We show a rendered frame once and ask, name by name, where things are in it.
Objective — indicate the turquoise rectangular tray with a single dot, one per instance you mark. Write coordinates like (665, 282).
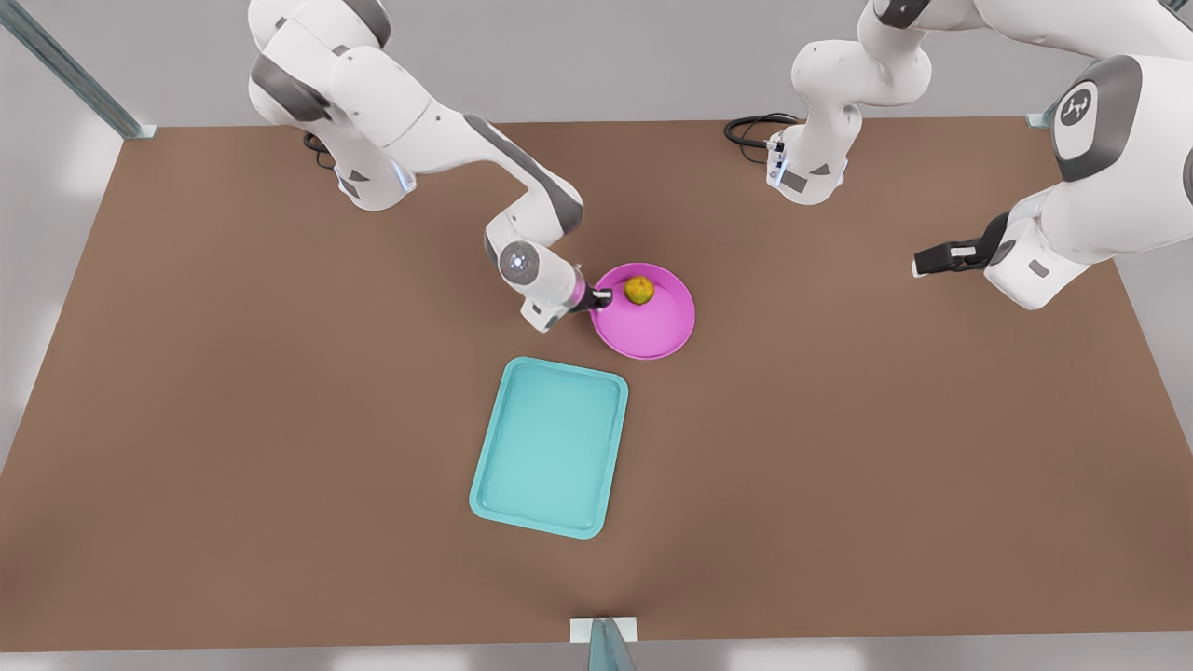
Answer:
(548, 449)

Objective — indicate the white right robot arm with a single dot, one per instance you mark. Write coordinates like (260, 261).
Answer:
(373, 102)

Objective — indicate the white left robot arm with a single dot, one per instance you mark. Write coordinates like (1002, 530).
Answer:
(1109, 186)

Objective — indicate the orange fruit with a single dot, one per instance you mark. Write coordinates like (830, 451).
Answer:
(639, 290)

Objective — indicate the silver frame post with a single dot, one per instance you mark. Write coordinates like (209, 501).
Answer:
(608, 643)
(65, 65)
(1037, 120)

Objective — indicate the pink round plate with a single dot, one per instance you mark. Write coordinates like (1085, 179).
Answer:
(652, 326)

